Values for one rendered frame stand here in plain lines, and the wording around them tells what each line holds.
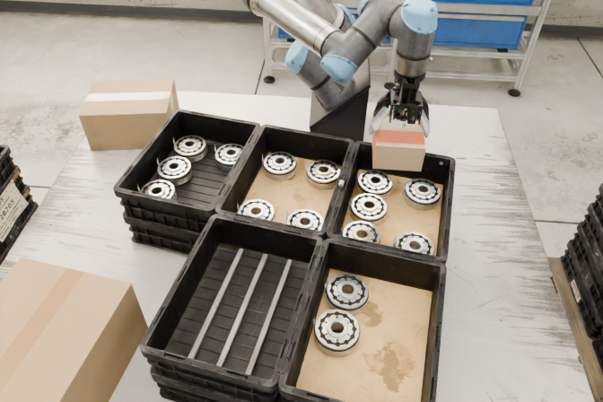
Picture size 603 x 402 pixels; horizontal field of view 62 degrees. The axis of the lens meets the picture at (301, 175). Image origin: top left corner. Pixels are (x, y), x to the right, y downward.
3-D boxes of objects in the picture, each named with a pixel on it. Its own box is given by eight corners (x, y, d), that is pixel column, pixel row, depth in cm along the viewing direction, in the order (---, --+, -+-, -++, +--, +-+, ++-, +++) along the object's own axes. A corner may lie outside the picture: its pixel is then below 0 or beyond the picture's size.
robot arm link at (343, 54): (210, -20, 132) (333, 71, 107) (237, -53, 132) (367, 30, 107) (233, 5, 142) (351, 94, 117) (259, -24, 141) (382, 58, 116)
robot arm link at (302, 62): (302, 84, 180) (275, 58, 174) (327, 55, 179) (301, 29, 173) (314, 91, 170) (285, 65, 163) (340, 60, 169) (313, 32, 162)
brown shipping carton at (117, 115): (180, 113, 202) (173, 78, 192) (174, 148, 186) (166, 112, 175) (104, 116, 201) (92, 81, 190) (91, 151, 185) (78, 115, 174)
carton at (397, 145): (371, 129, 139) (374, 107, 134) (415, 132, 138) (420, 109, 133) (372, 168, 127) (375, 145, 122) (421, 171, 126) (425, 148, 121)
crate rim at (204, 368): (214, 218, 133) (212, 212, 132) (324, 242, 127) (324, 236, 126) (137, 355, 105) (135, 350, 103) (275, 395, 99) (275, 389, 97)
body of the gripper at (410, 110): (387, 125, 119) (394, 81, 110) (386, 104, 125) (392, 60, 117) (420, 126, 118) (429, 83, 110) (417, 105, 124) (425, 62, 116)
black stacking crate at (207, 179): (181, 136, 174) (176, 109, 166) (263, 152, 168) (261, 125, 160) (121, 219, 146) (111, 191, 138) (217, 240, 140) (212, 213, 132)
